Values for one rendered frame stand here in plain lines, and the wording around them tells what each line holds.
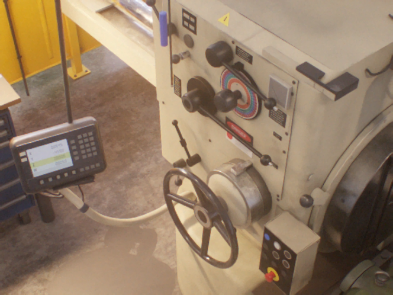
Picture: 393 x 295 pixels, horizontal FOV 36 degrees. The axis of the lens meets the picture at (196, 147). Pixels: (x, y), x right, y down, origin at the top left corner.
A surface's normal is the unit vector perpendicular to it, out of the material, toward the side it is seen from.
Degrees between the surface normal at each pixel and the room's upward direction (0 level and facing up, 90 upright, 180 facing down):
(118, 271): 0
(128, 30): 0
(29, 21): 90
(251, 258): 0
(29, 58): 90
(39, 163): 70
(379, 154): 28
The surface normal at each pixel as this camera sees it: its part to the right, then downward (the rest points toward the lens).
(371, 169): -0.49, -0.28
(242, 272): 0.00, -0.72
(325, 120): 0.64, 0.54
